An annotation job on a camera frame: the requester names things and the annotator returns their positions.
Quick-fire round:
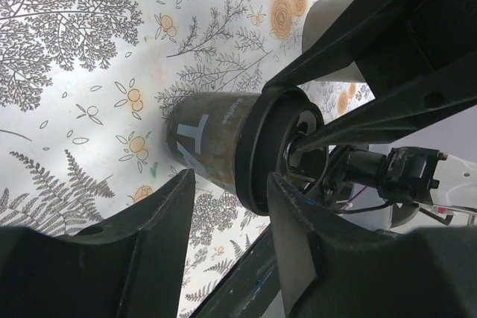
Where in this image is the grey cup with straws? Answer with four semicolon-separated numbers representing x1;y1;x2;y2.
302;0;365;83

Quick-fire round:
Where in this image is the black coffee cup lid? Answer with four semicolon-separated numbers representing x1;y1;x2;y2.
235;87;329;216

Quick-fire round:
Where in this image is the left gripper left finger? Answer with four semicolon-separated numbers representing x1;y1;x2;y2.
1;170;195;317

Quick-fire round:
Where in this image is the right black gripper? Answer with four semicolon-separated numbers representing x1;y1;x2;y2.
270;0;476;153

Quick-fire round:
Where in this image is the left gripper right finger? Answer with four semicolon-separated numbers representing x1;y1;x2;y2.
267;174;476;317

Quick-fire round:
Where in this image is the black coffee cup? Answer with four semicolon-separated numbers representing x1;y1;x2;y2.
166;92;259;194

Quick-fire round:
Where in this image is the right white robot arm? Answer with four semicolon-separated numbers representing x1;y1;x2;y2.
262;0;476;214

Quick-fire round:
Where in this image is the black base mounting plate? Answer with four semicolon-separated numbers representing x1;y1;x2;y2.
192;227;280;318

